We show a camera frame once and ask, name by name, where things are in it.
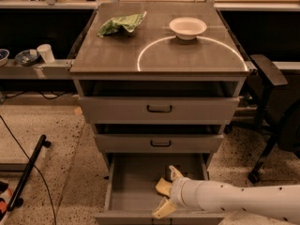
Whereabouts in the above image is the middle grey drawer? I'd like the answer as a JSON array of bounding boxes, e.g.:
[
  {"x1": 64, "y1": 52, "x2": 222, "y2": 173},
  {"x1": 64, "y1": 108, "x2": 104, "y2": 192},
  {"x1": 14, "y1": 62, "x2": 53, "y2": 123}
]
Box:
[{"x1": 95, "y1": 124, "x2": 223, "y2": 153}]

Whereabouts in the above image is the blue bowl at edge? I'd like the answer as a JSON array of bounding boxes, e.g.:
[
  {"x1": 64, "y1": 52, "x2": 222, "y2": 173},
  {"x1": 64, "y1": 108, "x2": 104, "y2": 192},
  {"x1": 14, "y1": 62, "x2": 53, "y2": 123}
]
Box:
[{"x1": 0, "y1": 49, "x2": 9, "y2": 67}]

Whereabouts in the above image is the grey side shelf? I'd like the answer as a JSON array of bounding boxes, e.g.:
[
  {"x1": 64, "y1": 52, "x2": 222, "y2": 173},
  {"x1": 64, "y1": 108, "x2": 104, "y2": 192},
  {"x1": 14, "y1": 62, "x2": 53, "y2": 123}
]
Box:
[{"x1": 0, "y1": 59, "x2": 73, "y2": 80}]

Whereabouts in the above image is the white paper cup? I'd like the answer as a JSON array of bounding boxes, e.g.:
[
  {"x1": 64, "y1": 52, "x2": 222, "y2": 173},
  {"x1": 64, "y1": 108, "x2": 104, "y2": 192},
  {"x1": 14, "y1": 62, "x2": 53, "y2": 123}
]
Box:
[{"x1": 37, "y1": 44, "x2": 55, "y2": 64}]

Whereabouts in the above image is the white bowl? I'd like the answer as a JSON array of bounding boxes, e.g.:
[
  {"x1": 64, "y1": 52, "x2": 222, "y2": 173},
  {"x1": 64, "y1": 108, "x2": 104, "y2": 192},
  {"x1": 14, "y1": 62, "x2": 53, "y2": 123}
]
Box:
[{"x1": 169, "y1": 17, "x2": 207, "y2": 40}]

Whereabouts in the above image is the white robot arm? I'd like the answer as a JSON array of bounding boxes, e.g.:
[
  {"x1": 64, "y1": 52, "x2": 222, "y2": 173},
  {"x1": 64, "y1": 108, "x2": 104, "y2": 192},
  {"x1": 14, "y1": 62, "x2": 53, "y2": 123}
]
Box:
[{"x1": 153, "y1": 165, "x2": 300, "y2": 225}]

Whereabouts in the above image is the black bar stand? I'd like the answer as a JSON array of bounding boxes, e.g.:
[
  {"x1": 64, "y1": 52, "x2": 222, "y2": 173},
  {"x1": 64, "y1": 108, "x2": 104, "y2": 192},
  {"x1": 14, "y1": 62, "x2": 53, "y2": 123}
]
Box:
[{"x1": 7, "y1": 135, "x2": 51, "y2": 211}]

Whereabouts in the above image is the grey drawer cabinet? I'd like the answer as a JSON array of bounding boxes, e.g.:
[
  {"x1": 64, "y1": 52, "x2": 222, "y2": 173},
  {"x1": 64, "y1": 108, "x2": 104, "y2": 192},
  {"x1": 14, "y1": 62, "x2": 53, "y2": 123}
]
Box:
[{"x1": 68, "y1": 1, "x2": 251, "y2": 225}]

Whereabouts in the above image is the blue patterned bowl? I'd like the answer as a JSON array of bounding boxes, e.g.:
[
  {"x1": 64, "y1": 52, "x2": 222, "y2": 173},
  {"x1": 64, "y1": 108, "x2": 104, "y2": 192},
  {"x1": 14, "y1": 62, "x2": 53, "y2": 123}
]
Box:
[{"x1": 15, "y1": 49, "x2": 40, "y2": 67}]

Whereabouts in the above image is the bottom grey drawer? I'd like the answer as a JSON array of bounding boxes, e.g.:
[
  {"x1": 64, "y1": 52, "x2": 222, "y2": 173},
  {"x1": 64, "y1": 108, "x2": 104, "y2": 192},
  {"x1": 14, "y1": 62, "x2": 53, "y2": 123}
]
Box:
[{"x1": 95, "y1": 153, "x2": 224, "y2": 225}]

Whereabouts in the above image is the grey drawer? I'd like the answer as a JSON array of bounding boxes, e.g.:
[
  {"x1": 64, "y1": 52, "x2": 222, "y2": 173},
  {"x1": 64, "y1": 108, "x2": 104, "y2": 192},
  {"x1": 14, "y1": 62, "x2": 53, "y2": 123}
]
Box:
[
  {"x1": 95, "y1": 124, "x2": 223, "y2": 153},
  {"x1": 95, "y1": 153, "x2": 224, "y2": 225},
  {"x1": 79, "y1": 81, "x2": 239, "y2": 125}
]

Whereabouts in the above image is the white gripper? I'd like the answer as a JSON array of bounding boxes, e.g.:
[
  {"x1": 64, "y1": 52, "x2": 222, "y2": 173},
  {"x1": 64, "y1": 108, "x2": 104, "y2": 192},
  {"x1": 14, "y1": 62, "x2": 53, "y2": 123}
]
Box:
[{"x1": 152, "y1": 165, "x2": 201, "y2": 219}]

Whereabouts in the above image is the black office chair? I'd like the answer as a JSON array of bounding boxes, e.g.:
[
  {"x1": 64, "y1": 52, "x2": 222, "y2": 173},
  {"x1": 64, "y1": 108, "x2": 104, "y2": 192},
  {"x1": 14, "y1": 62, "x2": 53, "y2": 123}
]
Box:
[{"x1": 232, "y1": 53, "x2": 300, "y2": 185}]

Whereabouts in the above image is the top grey drawer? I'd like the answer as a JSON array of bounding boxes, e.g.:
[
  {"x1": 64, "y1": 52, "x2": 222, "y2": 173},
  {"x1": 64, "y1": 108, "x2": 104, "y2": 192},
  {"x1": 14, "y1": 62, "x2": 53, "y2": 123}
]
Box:
[{"x1": 79, "y1": 81, "x2": 239, "y2": 125}]

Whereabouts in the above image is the black floor cable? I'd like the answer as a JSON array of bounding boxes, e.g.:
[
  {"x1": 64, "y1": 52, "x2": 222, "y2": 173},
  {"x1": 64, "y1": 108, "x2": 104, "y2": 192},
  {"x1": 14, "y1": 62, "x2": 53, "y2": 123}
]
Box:
[{"x1": 0, "y1": 114, "x2": 58, "y2": 225}]

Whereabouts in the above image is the green crumpled bag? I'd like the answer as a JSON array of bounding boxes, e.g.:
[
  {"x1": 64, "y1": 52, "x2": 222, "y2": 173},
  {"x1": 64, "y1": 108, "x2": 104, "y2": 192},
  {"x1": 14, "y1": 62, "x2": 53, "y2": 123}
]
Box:
[{"x1": 97, "y1": 11, "x2": 147, "y2": 38}]

